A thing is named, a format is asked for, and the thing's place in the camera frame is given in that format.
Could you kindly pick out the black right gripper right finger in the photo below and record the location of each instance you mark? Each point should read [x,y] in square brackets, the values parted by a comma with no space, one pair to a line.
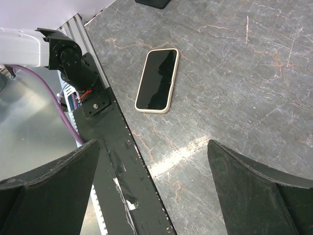
[256,199]

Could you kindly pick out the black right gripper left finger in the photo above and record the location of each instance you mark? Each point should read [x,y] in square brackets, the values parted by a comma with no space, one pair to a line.
[51,199]

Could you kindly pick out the pink-cased smartphone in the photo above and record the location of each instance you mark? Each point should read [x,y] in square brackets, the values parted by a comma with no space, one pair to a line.
[157,81]

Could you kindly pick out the black angled desk phone stand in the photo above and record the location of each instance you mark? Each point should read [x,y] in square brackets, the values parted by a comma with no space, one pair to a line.
[158,4]

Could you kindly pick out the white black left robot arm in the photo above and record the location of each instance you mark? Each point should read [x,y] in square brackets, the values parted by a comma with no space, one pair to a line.
[50,49]

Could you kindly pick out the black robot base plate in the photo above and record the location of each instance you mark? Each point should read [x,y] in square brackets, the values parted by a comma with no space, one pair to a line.
[127,196]

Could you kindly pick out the light blue cable duct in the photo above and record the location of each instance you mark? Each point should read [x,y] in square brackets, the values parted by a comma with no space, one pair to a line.
[71,97]

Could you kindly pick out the aluminium frame rail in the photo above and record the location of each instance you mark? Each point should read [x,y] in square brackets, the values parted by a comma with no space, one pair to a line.
[74,28]

